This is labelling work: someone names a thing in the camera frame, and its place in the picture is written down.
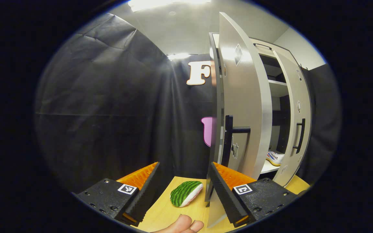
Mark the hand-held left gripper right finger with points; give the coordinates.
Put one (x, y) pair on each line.
(227, 197)

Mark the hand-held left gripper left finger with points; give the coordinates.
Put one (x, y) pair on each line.
(144, 194)

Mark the white sneaker shoe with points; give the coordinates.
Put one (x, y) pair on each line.
(275, 158)

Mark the white shoe cabinet door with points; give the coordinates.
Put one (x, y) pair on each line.
(290, 84)
(244, 90)

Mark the white shoe cabinet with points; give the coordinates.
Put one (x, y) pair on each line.
(277, 87)

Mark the white cabinet drawer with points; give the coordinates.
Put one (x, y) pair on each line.
(267, 51)

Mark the watermelon slice toy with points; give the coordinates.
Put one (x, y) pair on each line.
(183, 192)

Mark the black backdrop cloth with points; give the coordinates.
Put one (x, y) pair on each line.
(108, 113)

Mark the ceiling light panel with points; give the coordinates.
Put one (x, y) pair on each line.
(160, 4)

